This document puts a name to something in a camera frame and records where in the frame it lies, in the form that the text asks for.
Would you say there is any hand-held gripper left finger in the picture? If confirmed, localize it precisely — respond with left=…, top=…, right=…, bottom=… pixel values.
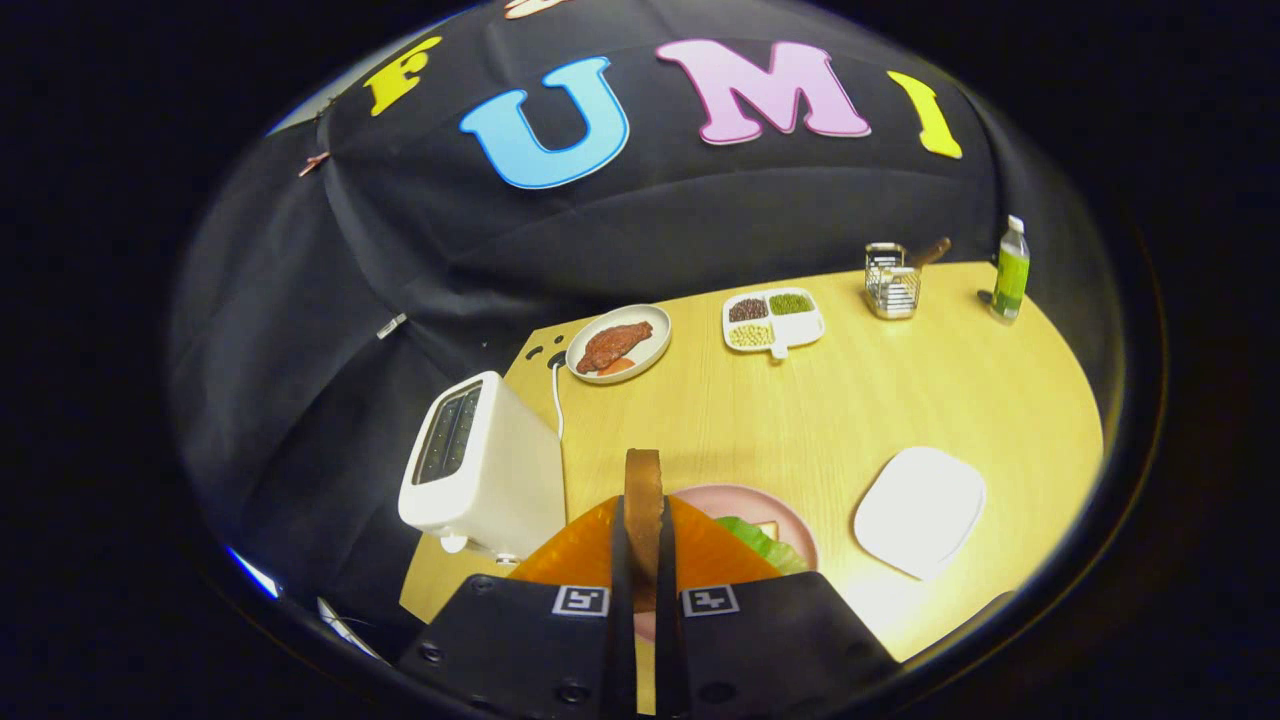
left=398, top=495, right=639, bottom=720

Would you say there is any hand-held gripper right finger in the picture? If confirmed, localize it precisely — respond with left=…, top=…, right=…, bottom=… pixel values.
left=655, top=495, right=901, bottom=716

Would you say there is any toasted bread slice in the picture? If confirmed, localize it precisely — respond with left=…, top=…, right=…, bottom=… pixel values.
left=624, top=449, right=665, bottom=613

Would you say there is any green lettuce leaf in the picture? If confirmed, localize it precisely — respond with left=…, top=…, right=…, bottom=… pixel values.
left=715, top=516, right=809, bottom=575

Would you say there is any pink round plate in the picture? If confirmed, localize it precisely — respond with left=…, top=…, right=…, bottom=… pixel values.
left=635, top=484, right=821, bottom=641

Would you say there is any white toaster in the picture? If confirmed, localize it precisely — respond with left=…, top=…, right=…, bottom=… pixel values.
left=398, top=371, right=568, bottom=563

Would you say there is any white rounded plate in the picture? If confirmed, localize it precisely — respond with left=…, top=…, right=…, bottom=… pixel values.
left=853, top=446, right=988, bottom=582

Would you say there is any brown cooked meat piece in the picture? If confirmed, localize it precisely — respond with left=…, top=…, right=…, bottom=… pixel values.
left=576, top=321, right=655, bottom=376

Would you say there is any white oval meat plate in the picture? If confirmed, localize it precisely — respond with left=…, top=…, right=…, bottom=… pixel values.
left=565, top=304, right=673, bottom=386

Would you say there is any white divided bean dish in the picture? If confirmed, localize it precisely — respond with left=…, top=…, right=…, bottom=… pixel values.
left=722, top=287, right=826, bottom=361

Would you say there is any black backdrop cloth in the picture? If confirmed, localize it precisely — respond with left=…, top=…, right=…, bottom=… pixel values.
left=170, top=0, right=1111, bottom=641

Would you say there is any green label plastic bottle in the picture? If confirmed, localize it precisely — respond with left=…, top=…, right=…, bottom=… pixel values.
left=990, top=215, right=1031, bottom=323

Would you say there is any wire basket with wooden handle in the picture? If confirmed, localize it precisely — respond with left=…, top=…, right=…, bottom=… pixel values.
left=864, top=237, right=953, bottom=321

